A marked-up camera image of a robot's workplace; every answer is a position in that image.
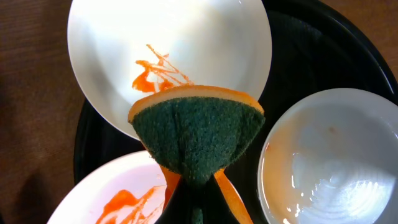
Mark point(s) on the orange green scrub sponge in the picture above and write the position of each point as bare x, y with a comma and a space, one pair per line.
194, 132

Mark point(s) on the white plate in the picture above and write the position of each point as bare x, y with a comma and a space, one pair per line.
220, 43
331, 158
130, 189

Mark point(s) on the round black tray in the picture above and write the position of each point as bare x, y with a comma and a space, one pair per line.
314, 48

